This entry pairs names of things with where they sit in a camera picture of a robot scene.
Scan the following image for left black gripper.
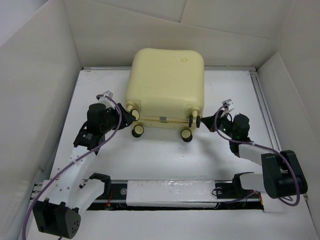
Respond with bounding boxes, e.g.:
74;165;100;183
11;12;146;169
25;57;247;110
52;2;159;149
100;103;135;133

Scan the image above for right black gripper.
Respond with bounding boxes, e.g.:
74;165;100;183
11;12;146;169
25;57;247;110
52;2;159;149
200;109;236;139

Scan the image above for yellow hard-shell suitcase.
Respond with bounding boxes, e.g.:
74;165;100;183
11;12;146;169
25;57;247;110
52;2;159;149
125;48;205;143

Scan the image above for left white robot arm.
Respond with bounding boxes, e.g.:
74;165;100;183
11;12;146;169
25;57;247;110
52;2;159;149
31;102;136;239

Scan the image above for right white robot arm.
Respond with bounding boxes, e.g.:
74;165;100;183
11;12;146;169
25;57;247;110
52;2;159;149
196;109;308;206

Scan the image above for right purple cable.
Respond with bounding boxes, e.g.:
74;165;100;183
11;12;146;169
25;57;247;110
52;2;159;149
213;104;301;207

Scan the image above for purple cable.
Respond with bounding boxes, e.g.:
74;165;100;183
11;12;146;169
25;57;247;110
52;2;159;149
22;93;125;240
213;104;301;207

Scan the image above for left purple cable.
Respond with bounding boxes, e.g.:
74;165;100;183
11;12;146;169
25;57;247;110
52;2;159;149
22;93;125;240

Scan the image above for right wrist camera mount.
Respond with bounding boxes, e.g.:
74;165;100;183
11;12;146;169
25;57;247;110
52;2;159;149
221;99;235;117

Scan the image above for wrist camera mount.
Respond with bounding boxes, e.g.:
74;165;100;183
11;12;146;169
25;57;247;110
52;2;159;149
221;99;235;117
96;90;113;108

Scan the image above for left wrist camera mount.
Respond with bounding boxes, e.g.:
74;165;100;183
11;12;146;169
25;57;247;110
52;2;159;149
96;90;113;108

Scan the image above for white foam block on rail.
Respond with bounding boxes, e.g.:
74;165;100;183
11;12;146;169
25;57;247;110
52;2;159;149
126;180;218;208

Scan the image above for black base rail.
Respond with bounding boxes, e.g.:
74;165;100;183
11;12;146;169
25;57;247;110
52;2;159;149
88;179;264;211

